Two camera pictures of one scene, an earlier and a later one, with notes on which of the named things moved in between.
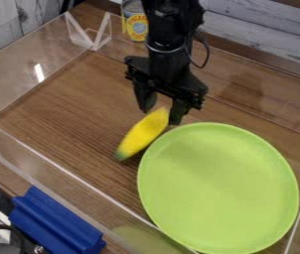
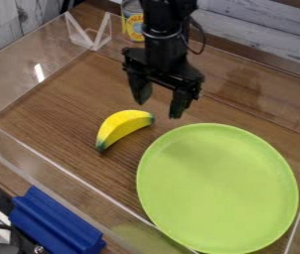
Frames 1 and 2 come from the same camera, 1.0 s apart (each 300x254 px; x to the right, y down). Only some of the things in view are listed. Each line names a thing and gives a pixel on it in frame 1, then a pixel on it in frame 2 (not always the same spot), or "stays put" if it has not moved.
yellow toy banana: [144, 134] -> [119, 125]
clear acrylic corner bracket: [77, 36] stays put
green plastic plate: [218, 188] stays put
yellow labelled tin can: [134, 20] stays put
